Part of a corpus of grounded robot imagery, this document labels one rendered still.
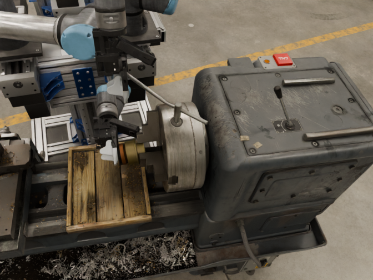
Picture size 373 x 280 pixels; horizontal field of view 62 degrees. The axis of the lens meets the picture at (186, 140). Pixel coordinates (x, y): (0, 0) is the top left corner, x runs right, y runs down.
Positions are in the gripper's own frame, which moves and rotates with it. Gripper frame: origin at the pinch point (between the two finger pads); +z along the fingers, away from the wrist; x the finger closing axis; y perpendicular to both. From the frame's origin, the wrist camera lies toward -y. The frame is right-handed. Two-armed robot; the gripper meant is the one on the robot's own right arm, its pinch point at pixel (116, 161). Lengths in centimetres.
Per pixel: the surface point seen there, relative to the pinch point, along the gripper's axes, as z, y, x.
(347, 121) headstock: 6, -76, 18
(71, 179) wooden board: -5.4, 18.4, -17.4
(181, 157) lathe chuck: 8.5, -20.1, 10.8
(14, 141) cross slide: -22.3, 38.8, -11.6
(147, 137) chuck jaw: -4.9, -11.3, 5.1
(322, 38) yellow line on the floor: -208, -234, -108
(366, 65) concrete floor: -158, -262, -108
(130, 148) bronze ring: -2.1, -5.1, 4.0
